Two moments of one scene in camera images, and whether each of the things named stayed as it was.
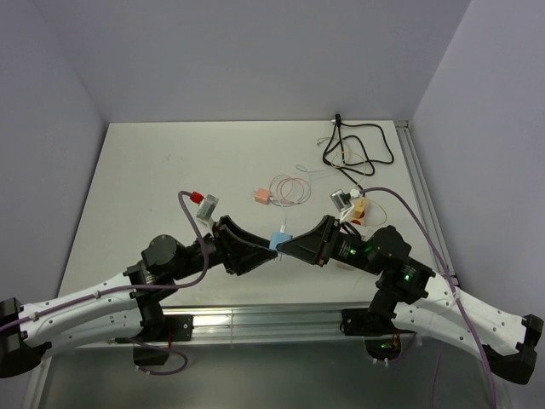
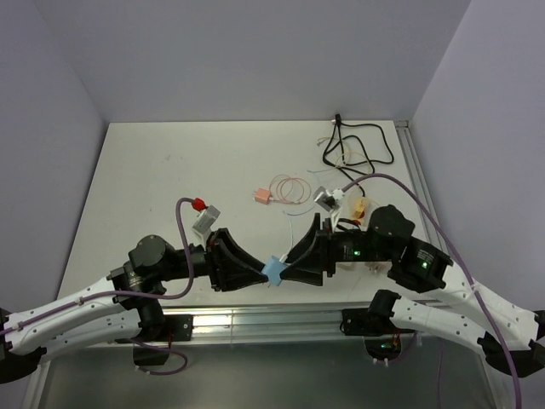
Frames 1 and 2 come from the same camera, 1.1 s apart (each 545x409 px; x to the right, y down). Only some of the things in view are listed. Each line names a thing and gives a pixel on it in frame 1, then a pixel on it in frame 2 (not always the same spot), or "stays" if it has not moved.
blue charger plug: x=278 y=237 to x=272 y=271
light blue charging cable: x=283 y=227 to x=313 y=172
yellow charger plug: x=358 y=210 stays
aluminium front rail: x=261 y=325 stays
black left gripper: x=238 y=255 to x=230 y=267
